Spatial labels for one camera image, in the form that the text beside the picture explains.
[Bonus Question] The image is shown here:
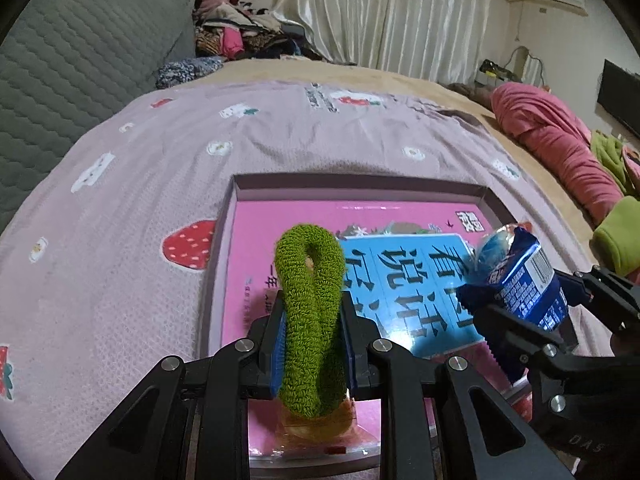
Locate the cluttered grey side table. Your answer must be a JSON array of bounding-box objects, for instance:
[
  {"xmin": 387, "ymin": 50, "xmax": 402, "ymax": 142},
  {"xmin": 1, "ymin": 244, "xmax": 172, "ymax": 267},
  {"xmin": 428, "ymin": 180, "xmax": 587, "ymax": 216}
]
[{"xmin": 477, "ymin": 46, "xmax": 552, "ymax": 92}]

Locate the blue snack packet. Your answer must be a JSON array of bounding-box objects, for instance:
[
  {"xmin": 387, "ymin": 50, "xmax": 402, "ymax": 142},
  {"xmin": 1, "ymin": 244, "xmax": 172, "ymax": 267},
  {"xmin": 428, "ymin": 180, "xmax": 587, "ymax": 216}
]
[{"xmin": 455, "ymin": 224, "xmax": 571, "ymax": 334}]

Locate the pink and blue book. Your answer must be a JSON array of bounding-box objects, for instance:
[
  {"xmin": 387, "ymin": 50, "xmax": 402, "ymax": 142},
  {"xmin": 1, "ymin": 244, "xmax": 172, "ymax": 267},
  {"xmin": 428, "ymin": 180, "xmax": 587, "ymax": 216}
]
[{"xmin": 219, "ymin": 199, "xmax": 532, "ymax": 462}]

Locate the orange cracker packet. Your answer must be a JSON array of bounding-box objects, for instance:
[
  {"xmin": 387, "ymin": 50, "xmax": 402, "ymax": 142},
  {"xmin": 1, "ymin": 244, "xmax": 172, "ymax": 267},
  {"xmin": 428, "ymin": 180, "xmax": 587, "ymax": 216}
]
[{"xmin": 249, "ymin": 390, "xmax": 381, "ymax": 461}]

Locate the blue globe egg toy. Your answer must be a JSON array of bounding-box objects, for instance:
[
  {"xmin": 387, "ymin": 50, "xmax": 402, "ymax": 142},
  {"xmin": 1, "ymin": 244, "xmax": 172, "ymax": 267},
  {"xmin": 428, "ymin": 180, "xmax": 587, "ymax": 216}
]
[{"xmin": 474, "ymin": 224, "xmax": 516, "ymax": 281}]

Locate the grey quilted headboard cover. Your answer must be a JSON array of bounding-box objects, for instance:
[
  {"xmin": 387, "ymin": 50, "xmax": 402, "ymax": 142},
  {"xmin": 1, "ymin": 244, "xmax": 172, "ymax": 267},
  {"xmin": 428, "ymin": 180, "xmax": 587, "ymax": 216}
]
[{"xmin": 0, "ymin": 0, "xmax": 196, "ymax": 231}]

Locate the pile of clothes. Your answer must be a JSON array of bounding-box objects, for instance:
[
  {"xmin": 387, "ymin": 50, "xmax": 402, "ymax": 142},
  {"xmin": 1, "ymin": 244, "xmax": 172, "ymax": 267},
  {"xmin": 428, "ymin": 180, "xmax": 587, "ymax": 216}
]
[{"xmin": 192, "ymin": 0, "xmax": 327, "ymax": 64}]

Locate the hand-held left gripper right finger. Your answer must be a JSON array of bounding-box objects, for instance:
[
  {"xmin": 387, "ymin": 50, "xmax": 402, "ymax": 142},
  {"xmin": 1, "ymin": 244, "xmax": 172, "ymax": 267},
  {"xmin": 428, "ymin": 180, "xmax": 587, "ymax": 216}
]
[{"xmin": 340, "ymin": 292, "xmax": 576, "ymax": 480}]

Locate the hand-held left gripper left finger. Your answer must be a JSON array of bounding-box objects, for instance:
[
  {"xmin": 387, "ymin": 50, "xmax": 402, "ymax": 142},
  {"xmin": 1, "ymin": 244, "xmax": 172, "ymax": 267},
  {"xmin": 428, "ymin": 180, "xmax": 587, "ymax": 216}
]
[{"xmin": 55, "ymin": 302, "xmax": 288, "ymax": 480}]

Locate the green fleece blanket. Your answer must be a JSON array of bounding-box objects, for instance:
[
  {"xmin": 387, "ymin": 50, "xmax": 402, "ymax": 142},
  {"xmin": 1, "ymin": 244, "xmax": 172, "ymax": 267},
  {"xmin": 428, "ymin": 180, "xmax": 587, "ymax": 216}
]
[{"xmin": 589, "ymin": 129, "xmax": 640, "ymax": 276}]

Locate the black flat television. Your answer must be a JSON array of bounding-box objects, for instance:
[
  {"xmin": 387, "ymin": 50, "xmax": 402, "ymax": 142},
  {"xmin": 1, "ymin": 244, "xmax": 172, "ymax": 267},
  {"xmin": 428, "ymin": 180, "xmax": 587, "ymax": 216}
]
[{"xmin": 597, "ymin": 58, "xmax": 640, "ymax": 139}]

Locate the green fuzzy hair tie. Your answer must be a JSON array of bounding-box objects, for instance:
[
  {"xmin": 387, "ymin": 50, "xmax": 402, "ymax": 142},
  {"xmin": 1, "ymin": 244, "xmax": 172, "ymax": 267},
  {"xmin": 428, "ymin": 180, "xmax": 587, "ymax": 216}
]
[{"xmin": 273, "ymin": 223, "xmax": 349, "ymax": 419}]

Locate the blue floral cloth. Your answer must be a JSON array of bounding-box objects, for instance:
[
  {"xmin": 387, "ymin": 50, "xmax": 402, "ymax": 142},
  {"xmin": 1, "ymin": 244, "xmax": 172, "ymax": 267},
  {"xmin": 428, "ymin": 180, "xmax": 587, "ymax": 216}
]
[{"xmin": 155, "ymin": 55, "xmax": 224, "ymax": 90}]

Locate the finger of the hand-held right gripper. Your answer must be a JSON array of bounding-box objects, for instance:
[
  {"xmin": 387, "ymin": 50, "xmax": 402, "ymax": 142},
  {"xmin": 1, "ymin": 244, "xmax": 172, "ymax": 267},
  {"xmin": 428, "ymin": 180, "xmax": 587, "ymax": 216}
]
[
  {"xmin": 474, "ymin": 303, "xmax": 576, "ymax": 391},
  {"xmin": 552, "ymin": 265, "xmax": 640, "ymax": 334}
]

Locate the pink quilt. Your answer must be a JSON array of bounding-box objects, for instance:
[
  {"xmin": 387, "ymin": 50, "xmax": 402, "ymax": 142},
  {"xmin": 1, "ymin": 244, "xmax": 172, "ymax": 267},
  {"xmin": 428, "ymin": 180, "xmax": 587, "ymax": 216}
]
[{"xmin": 489, "ymin": 82, "xmax": 640, "ymax": 282}]

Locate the white satin curtain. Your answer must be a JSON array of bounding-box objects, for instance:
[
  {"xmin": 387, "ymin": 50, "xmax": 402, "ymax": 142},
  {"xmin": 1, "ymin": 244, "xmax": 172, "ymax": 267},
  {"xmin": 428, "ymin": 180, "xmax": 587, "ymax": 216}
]
[{"xmin": 272, "ymin": 0, "xmax": 506, "ymax": 86}]

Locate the shallow purple cardboard box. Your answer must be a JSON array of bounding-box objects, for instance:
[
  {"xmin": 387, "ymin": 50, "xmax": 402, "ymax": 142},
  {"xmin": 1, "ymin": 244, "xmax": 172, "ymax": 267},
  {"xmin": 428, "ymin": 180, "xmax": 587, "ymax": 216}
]
[{"xmin": 197, "ymin": 172, "xmax": 532, "ymax": 480}]

